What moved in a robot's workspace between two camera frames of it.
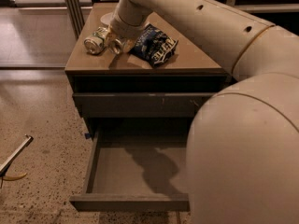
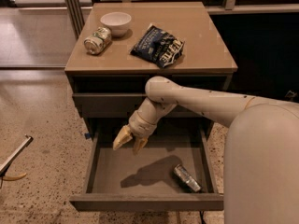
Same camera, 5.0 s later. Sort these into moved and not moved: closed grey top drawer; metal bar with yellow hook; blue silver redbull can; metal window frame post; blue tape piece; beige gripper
Moved: blue silver redbull can; beige gripper
Not moved: metal bar with yellow hook; metal window frame post; blue tape piece; closed grey top drawer
